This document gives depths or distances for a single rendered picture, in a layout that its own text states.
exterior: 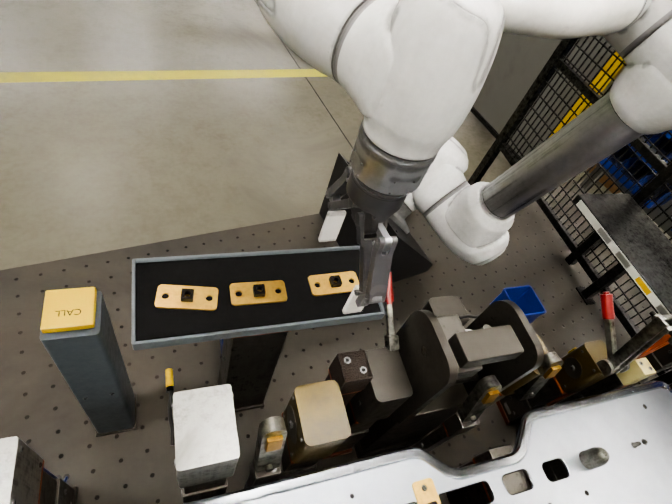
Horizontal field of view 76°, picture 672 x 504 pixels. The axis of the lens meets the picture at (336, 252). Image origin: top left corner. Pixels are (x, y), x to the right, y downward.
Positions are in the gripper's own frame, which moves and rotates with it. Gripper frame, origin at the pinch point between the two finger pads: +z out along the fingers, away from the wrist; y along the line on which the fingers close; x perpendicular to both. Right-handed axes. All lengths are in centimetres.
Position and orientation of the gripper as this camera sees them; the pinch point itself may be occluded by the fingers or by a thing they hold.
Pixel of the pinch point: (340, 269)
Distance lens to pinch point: 66.8
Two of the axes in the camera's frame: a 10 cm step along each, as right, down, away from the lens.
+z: -2.5, 6.0, 7.6
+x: 9.3, -0.8, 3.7
